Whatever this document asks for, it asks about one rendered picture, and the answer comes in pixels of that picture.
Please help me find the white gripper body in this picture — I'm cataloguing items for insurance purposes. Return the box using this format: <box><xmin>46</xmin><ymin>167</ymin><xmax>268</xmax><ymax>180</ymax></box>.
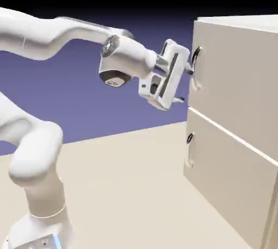
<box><xmin>155</xmin><ymin>38</ymin><xmax>191</xmax><ymax>111</ymax></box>

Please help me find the beige cabinet door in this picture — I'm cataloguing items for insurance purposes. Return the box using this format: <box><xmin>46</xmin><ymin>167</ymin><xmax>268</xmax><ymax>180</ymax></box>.
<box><xmin>182</xmin><ymin>109</ymin><xmax>278</xmax><ymax>249</ymax></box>
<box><xmin>188</xmin><ymin>20</ymin><xmax>278</xmax><ymax>161</ymax></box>

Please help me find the beige cabinet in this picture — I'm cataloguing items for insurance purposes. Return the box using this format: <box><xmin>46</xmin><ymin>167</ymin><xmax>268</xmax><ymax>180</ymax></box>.
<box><xmin>182</xmin><ymin>14</ymin><xmax>278</xmax><ymax>249</ymax></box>

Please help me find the curved metal door handle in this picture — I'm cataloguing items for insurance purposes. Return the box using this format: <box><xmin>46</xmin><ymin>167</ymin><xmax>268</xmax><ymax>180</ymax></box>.
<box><xmin>185</xmin><ymin>132</ymin><xmax>195</xmax><ymax>169</ymax></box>
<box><xmin>190</xmin><ymin>46</ymin><xmax>203</xmax><ymax>91</ymax></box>

